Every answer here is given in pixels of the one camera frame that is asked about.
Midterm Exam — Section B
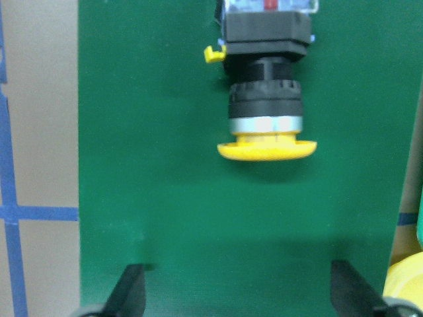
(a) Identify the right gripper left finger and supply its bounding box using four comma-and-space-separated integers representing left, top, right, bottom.
102, 264, 145, 317

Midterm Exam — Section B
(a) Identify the yellow plastic tray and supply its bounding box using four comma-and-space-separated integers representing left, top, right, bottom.
383, 252, 422, 310

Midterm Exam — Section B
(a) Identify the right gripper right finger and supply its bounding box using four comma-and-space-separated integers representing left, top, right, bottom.
330, 260, 391, 317

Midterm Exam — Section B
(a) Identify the green conveyor belt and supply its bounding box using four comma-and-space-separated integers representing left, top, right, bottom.
79, 1, 422, 316

